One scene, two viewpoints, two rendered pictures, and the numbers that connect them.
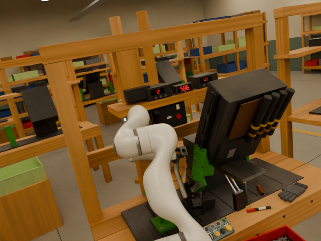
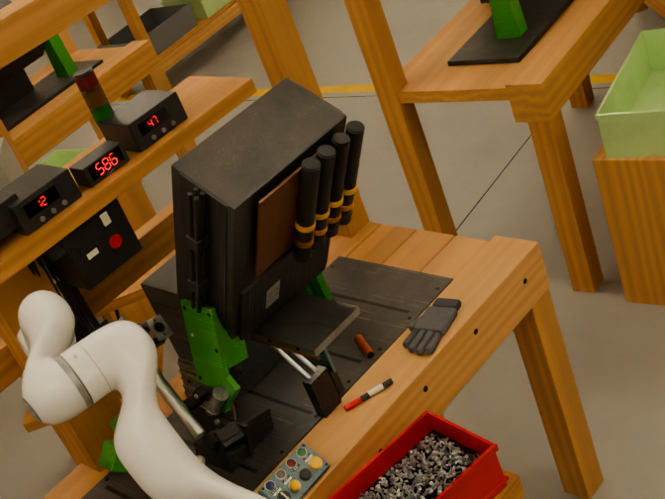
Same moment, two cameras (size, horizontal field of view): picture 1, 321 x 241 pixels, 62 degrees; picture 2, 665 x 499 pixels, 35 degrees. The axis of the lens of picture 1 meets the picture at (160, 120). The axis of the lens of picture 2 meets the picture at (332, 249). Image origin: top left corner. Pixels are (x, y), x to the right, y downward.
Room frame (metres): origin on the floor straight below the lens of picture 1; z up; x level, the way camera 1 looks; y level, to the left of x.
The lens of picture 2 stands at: (-0.66, 0.03, 2.43)
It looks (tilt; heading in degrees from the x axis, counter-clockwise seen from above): 30 degrees down; 345
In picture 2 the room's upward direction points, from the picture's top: 22 degrees counter-clockwise
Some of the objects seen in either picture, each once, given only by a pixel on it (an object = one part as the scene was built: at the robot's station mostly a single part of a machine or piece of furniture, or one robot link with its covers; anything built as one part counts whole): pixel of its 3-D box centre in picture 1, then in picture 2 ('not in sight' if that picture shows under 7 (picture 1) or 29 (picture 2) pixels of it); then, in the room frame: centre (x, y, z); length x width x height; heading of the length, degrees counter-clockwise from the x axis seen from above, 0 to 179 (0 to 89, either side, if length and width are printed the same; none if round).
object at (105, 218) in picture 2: (169, 113); (88, 240); (1.62, -0.07, 1.42); 0.17 x 0.12 x 0.15; 112
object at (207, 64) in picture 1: (200, 73); not in sight; (11.46, -2.06, 0.37); 1.20 x 0.81 x 0.74; 121
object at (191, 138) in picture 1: (211, 157); (230, 307); (1.64, -0.29, 1.07); 0.30 x 0.18 x 0.34; 112
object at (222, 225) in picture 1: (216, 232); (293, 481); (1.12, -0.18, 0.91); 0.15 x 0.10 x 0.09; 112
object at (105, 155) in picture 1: (177, 132); (120, 268); (1.81, -0.11, 1.23); 1.30 x 0.05 x 0.09; 112
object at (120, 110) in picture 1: (178, 94); (93, 177); (1.71, -0.15, 1.52); 0.90 x 0.25 x 0.04; 112
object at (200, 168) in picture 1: (203, 162); (216, 337); (1.38, -0.20, 1.17); 0.13 x 0.12 x 0.20; 112
